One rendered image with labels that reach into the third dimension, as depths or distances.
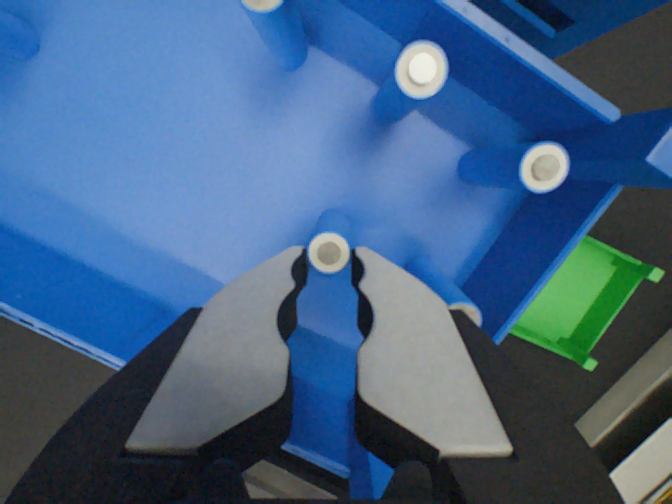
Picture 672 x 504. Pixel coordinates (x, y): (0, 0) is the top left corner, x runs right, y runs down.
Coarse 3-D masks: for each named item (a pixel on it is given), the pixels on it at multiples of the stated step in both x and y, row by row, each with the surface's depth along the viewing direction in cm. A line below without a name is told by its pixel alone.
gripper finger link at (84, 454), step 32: (192, 320) 9; (160, 352) 8; (128, 384) 7; (96, 416) 6; (128, 416) 6; (64, 448) 6; (96, 448) 6; (32, 480) 5; (64, 480) 5; (96, 480) 5; (128, 480) 5; (160, 480) 5; (192, 480) 6
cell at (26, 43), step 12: (0, 12) 15; (0, 24) 15; (12, 24) 15; (24, 24) 16; (0, 36) 15; (12, 36) 15; (24, 36) 16; (36, 36) 16; (0, 48) 15; (12, 48) 15; (24, 48) 16; (36, 48) 16
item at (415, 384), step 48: (384, 288) 10; (384, 336) 8; (432, 336) 8; (384, 384) 7; (432, 384) 7; (480, 384) 7; (384, 432) 6; (432, 432) 6; (480, 432) 6; (432, 480) 6
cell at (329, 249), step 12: (324, 216) 16; (336, 216) 16; (324, 228) 13; (336, 228) 13; (348, 228) 15; (312, 240) 12; (324, 240) 12; (336, 240) 12; (348, 240) 12; (312, 252) 13; (324, 252) 12; (336, 252) 12; (348, 252) 13; (312, 264) 13; (324, 264) 12; (336, 264) 13; (348, 264) 13
